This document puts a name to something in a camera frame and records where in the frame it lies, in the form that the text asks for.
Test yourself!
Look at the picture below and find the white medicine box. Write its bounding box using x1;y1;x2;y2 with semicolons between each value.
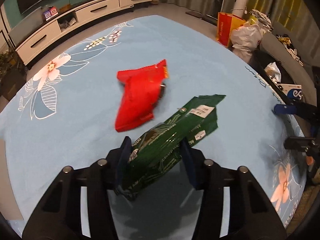
277;83;303;100

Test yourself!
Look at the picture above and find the green foil snack bag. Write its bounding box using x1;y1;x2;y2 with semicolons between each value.
114;94;225;200

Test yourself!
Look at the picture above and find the red snack wrapper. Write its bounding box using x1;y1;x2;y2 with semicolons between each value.
115;59;169;132

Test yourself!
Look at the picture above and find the white plastic bag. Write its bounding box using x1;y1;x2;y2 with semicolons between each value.
264;62;281;83

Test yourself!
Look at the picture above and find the black trash bin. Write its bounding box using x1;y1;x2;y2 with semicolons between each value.
249;50;292;105

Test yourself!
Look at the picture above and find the grey sofa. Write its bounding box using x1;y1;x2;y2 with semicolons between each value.
259;22;319;105

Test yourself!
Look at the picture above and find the blue floral tablecloth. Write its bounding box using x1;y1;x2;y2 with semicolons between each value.
1;16;306;239

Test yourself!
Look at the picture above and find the white plastic sack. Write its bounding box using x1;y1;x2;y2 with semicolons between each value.
230;22;263;63

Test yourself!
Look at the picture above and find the red yellow shopping bag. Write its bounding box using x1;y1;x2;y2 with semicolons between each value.
217;12;246;47

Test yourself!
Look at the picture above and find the white paper roll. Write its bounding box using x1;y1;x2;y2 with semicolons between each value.
232;0;248;17

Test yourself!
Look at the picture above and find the leafy plant near door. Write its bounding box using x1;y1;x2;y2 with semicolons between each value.
1;49;27;101

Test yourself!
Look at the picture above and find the white tv cabinet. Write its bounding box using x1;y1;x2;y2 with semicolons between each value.
15;0;151;65

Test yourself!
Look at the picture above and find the upright vacuum cleaner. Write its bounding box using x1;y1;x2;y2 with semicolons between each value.
202;0;224;26

